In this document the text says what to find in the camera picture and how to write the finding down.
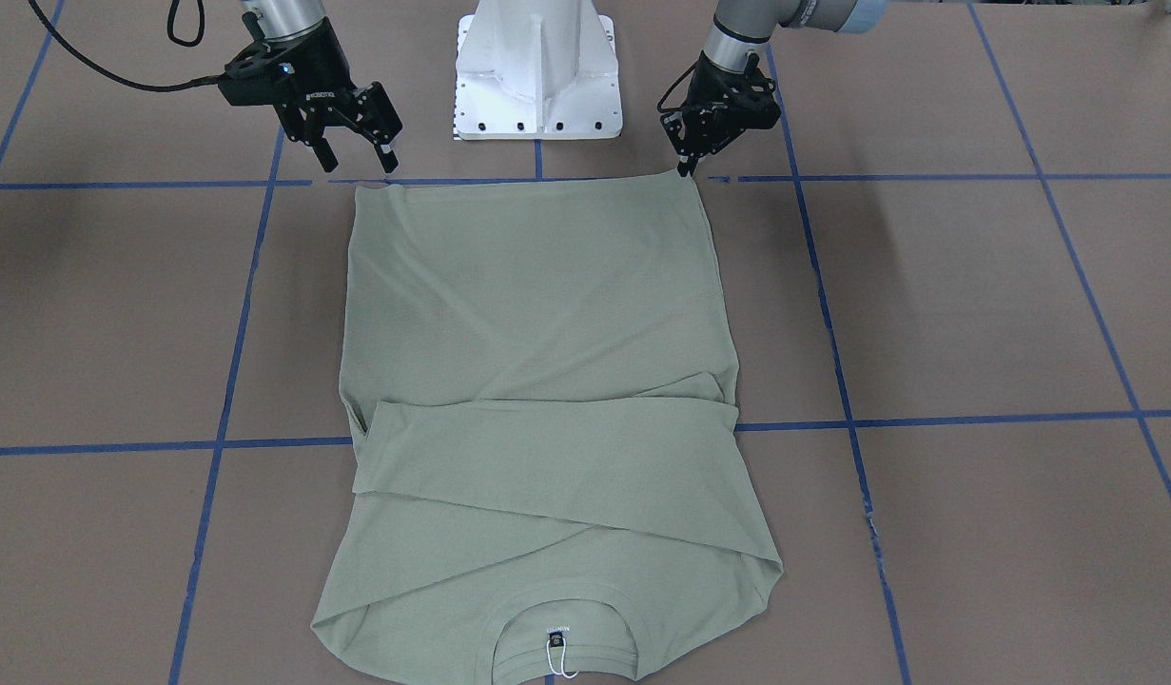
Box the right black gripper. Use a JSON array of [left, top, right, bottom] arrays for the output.
[[215, 19, 402, 174]]

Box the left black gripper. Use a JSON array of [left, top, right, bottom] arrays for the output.
[[660, 53, 782, 178]]

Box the olive green long-sleeve shirt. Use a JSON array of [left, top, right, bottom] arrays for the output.
[[311, 170, 785, 684]]

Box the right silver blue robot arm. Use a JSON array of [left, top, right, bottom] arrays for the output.
[[217, 1, 402, 173]]

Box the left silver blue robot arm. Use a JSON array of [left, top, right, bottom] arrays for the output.
[[657, 1, 886, 177]]

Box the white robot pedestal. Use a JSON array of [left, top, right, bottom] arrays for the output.
[[452, 1, 624, 142]]

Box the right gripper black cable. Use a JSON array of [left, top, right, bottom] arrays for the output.
[[29, 0, 253, 94]]

